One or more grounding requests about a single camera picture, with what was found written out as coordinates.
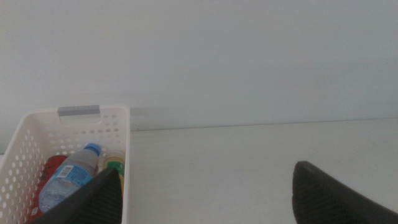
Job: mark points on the white perforated plastic basket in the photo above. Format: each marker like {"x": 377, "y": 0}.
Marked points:
{"x": 28, "y": 140}

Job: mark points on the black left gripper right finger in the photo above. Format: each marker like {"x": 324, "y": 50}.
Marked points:
{"x": 323, "y": 199}

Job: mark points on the red labelled drink bottle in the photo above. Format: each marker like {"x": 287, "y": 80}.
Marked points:
{"x": 51, "y": 165}

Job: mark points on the clear water bottle blue cap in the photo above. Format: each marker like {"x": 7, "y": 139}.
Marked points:
{"x": 71, "y": 174}

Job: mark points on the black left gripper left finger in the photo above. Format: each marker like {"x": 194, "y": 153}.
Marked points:
{"x": 99, "y": 202}

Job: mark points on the yellow jasmine tea bottle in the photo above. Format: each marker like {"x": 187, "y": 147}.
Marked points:
{"x": 115, "y": 161}

